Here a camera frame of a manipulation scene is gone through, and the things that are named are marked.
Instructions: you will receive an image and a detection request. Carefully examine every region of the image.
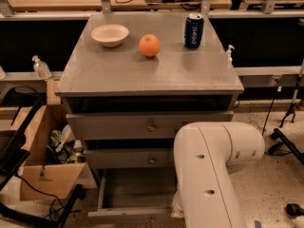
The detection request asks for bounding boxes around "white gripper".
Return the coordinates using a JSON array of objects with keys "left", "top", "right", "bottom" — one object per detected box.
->
[{"left": 171, "top": 191, "right": 184, "bottom": 219}]

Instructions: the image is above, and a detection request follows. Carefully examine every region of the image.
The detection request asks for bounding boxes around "grey bottom drawer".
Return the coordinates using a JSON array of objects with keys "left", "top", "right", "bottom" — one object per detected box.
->
[{"left": 88, "top": 167, "right": 176, "bottom": 223}]

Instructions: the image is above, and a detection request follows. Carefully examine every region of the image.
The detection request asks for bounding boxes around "grey drawer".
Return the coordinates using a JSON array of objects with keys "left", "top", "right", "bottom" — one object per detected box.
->
[
  {"left": 66, "top": 111, "right": 233, "bottom": 140},
  {"left": 88, "top": 167, "right": 176, "bottom": 223},
  {"left": 85, "top": 148, "right": 174, "bottom": 169}
]

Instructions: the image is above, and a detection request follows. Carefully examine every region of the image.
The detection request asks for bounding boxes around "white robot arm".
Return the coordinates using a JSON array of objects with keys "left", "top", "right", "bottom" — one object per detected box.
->
[{"left": 173, "top": 122, "right": 265, "bottom": 228}]

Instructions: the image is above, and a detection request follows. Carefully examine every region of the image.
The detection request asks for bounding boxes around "grey middle drawer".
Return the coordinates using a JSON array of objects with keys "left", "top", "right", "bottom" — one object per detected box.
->
[{"left": 85, "top": 148, "right": 174, "bottom": 169}]

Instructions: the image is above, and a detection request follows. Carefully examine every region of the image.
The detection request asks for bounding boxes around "grey top drawer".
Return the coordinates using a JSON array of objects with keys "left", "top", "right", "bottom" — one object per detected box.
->
[{"left": 66, "top": 111, "right": 233, "bottom": 140}]

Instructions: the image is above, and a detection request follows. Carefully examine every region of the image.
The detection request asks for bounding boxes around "grey drawer cabinet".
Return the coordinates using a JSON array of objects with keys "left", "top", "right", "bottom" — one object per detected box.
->
[{"left": 54, "top": 12, "right": 245, "bottom": 195}]

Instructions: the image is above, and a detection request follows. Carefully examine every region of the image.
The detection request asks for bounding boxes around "black caster wheel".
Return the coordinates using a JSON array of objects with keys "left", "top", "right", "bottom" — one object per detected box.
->
[{"left": 286, "top": 203, "right": 304, "bottom": 217}]

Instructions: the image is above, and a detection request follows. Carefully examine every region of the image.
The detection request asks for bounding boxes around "black stand leg right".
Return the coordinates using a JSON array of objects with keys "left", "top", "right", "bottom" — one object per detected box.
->
[{"left": 272, "top": 128, "right": 304, "bottom": 164}]

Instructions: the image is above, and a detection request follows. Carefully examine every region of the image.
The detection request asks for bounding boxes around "cardboard box with trash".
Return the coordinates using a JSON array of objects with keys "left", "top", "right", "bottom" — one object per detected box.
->
[{"left": 20, "top": 104, "right": 97, "bottom": 201}]

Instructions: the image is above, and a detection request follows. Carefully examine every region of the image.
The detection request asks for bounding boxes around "small white pump bottle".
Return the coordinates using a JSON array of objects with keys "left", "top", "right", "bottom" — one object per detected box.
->
[{"left": 226, "top": 45, "right": 235, "bottom": 63}]

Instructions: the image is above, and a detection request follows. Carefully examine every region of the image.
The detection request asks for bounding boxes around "orange fruit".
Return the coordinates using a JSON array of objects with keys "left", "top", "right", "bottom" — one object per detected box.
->
[{"left": 139, "top": 34, "right": 161, "bottom": 57}]

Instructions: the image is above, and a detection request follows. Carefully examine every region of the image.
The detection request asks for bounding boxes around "blue soda can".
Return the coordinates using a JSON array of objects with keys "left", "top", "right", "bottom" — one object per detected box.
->
[{"left": 184, "top": 13, "right": 204, "bottom": 48}]

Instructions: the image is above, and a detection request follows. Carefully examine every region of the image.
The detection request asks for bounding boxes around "white bowl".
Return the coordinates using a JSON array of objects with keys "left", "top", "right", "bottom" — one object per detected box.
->
[{"left": 91, "top": 24, "right": 129, "bottom": 48}]

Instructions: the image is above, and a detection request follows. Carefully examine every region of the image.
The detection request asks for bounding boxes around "clear pump bottle left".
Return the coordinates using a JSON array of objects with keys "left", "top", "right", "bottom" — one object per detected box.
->
[{"left": 32, "top": 55, "right": 51, "bottom": 79}]

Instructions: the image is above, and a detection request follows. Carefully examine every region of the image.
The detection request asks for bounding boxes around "black cable on floor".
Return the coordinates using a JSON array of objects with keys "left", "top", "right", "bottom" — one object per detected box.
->
[{"left": 260, "top": 88, "right": 297, "bottom": 158}]

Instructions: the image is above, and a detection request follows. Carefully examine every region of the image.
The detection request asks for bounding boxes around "black stand frame left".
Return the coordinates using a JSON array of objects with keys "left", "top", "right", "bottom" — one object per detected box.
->
[{"left": 0, "top": 85, "right": 85, "bottom": 228}]

